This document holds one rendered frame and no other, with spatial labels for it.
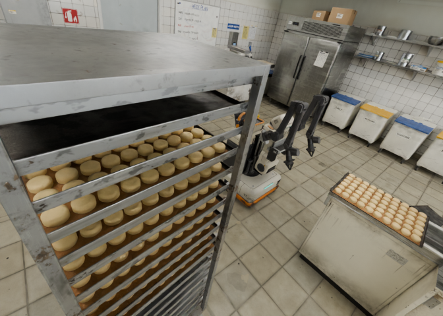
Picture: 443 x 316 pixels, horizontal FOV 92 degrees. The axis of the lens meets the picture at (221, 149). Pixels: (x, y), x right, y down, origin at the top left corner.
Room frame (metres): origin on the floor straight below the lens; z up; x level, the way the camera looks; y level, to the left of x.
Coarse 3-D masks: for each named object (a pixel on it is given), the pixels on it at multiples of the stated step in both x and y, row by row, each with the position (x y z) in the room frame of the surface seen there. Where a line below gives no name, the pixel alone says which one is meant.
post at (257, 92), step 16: (256, 80) 0.68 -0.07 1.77; (256, 96) 0.67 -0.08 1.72; (256, 112) 0.68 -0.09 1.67; (240, 144) 0.68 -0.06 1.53; (240, 160) 0.67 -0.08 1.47; (240, 176) 0.68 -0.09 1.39; (224, 208) 0.68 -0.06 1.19; (224, 224) 0.67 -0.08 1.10; (208, 272) 0.68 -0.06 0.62; (208, 288) 0.67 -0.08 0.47
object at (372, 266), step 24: (336, 216) 1.25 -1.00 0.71; (360, 216) 1.17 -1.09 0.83; (312, 240) 1.28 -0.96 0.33; (336, 240) 1.19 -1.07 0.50; (360, 240) 1.11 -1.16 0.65; (384, 240) 1.04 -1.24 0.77; (312, 264) 1.24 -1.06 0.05; (336, 264) 1.12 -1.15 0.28; (360, 264) 1.05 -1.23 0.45; (384, 264) 0.98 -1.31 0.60; (408, 264) 0.93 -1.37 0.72; (432, 264) 0.88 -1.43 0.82; (336, 288) 1.07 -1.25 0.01; (360, 288) 0.98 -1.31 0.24; (384, 288) 0.92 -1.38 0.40
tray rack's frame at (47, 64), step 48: (0, 48) 0.37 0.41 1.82; (48, 48) 0.42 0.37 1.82; (96, 48) 0.49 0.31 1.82; (144, 48) 0.59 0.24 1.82; (192, 48) 0.72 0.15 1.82; (0, 96) 0.22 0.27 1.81; (48, 96) 0.26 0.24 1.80; (96, 96) 0.31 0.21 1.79; (0, 144) 0.21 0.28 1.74; (0, 192) 0.19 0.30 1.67; (48, 240) 0.21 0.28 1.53
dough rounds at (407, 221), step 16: (352, 176) 1.54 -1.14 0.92; (336, 192) 1.30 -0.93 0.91; (352, 192) 1.35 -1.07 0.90; (368, 192) 1.36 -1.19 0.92; (368, 208) 1.17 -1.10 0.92; (384, 208) 1.20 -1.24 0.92; (400, 208) 1.24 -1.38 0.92; (400, 224) 1.08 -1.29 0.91; (416, 224) 1.12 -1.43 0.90; (416, 240) 0.96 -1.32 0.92
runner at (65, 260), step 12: (228, 168) 0.67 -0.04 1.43; (216, 180) 0.62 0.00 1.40; (192, 192) 0.53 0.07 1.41; (168, 204) 0.45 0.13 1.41; (144, 216) 0.39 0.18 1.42; (120, 228) 0.34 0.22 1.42; (96, 240) 0.29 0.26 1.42; (108, 240) 0.31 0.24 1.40; (72, 252) 0.25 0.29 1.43; (84, 252) 0.27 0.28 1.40
